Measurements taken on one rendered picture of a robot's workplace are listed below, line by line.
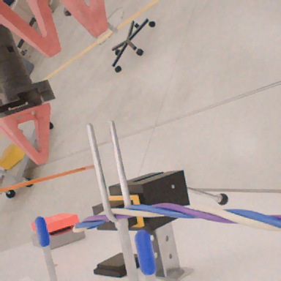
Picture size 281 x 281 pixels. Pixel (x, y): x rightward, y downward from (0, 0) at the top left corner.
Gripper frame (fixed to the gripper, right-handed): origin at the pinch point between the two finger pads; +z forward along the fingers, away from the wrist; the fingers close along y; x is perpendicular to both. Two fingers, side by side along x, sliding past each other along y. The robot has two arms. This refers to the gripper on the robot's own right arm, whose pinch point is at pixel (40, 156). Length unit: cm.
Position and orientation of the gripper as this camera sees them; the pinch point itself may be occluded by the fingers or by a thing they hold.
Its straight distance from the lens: 59.0
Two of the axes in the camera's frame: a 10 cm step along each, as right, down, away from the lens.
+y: 6.2, -0.2, -7.8
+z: 3.3, 9.1, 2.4
